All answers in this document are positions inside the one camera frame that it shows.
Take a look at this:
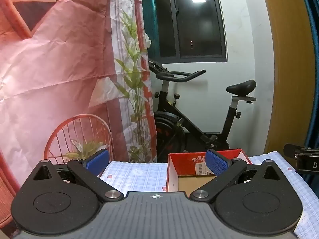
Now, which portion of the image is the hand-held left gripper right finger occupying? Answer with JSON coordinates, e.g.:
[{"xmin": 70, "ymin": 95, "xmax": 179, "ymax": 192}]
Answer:
[{"xmin": 191, "ymin": 149, "xmax": 289, "ymax": 203}]

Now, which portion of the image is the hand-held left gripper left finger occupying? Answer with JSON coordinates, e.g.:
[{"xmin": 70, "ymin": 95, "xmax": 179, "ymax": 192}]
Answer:
[{"xmin": 25, "ymin": 149, "xmax": 124, "ymax": 203}]

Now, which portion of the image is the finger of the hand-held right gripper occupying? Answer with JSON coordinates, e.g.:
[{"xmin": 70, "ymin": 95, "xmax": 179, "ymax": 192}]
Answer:
[{"xmin": 284, "ymin": 143, "xmax": 319, "ymax": 174}]

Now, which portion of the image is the red strawberry print box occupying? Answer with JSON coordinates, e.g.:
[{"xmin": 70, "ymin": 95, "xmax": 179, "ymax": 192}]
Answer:
[{"xmin": 166, "ymin": 149, "xmax": 253, "ymax": 193}]

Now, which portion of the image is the blue checked bedsheet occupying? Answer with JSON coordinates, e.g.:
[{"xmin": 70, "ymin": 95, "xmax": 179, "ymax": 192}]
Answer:
[{"xmin": 98, "ymin": 151, "xmax": 319, "ymax": 239}]

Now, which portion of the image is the black exercise bike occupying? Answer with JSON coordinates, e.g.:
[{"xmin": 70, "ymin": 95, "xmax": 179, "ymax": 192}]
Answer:
[{"xmin": 147, "ymin": 59, "xmax": 257, "ymax": 162}]

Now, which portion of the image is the yellow wooden door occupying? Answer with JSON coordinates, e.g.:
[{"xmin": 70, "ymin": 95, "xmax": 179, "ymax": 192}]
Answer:
[{"xmin": 259, "ymin": 0, "xmax": 315, "ymax": 155}]

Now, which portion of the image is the printed backdrop cloth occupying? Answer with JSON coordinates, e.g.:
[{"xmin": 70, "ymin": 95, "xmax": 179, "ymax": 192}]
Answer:
[{"xmin": 0, "ymin": 0, "xmax": 157, "ymax": 238}]

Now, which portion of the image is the dark window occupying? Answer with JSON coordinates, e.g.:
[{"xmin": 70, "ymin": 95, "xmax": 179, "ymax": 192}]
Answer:
[{"xmin": 150, "ymin": 0, "xmax": 228, "ymax": 63}]

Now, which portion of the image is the teal curtain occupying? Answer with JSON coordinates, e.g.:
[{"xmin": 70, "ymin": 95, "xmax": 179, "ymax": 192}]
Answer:
[{"xmin": 141, "ymin": 0, "xmax": 160, "ymax": 61}]

